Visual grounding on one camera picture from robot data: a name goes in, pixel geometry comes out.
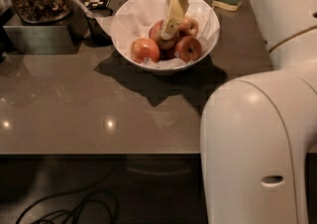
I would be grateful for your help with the red apple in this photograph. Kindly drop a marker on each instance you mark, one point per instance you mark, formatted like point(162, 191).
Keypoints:
point(154, 34)
point(188, 27)
point(188, 49)
point(144, 48)

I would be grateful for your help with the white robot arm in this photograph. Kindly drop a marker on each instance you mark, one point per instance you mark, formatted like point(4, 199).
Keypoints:
point(257, 130)

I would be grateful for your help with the white bowl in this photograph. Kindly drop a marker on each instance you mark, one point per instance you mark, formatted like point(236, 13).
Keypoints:
point(211, 33)

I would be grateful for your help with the yellow green sponge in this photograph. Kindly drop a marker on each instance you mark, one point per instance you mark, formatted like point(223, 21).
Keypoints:
point(227, 5)

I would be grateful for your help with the dark cup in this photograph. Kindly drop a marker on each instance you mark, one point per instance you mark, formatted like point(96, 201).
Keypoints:
point(98, 36)

